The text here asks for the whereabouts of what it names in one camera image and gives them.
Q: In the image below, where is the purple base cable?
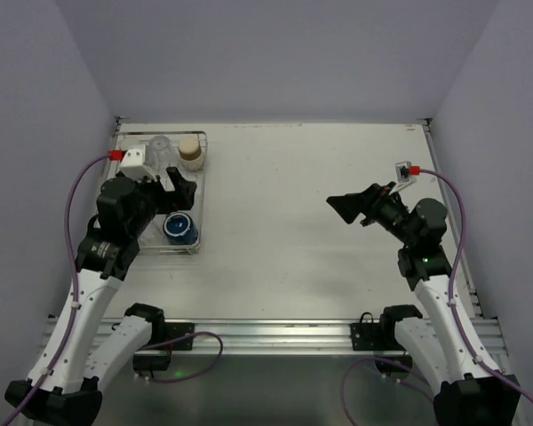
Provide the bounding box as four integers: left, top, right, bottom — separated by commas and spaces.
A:
340, 356, 436, 426
135, 330, 225, 383

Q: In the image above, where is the clear plastic cup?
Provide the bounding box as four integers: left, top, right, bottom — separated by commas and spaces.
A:
148, 135, 179, 174

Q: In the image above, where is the aluminium front rail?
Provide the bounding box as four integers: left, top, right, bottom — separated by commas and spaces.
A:
39, 317, 507, 356

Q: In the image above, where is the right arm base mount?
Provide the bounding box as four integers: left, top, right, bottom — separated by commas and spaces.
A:
350, 312, 413, 381

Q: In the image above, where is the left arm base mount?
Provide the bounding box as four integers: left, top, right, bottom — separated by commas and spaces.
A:
132, 322, 195, 377

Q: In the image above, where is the metal wire dish rack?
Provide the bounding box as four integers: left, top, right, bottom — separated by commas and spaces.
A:
115, 130, 208, 255

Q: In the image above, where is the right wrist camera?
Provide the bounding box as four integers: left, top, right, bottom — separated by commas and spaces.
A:
390, 162, 417, 193

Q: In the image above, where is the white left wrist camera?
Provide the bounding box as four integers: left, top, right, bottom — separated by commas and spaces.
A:
118, 144, 150, 181

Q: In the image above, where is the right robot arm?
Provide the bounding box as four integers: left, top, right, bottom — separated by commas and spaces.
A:
326, 183, 520, 425

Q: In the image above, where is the cream cup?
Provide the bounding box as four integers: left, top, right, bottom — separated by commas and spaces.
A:
178, 137, 204, 171
118, 137, 143, 151

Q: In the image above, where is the aluminium right side rail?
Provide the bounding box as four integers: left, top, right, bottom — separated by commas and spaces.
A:
417, 118, 484, 320

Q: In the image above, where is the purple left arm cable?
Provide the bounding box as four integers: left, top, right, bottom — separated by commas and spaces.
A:
0, 149, 124, 426

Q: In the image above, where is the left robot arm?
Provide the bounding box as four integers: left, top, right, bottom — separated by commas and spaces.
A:
4, 167, 197, 425

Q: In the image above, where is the aluminium rail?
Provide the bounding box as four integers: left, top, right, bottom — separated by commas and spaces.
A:
417, 118, 484, 320
39, 317, 507, 356

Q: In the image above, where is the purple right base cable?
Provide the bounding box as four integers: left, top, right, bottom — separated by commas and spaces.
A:
340, 356, 436, 426

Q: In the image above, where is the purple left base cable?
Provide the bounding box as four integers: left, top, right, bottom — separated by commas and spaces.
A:
135, 330, 225, 383

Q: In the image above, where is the blue ceramic mug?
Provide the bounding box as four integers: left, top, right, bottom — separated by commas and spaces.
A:
162, 211, 199, 246

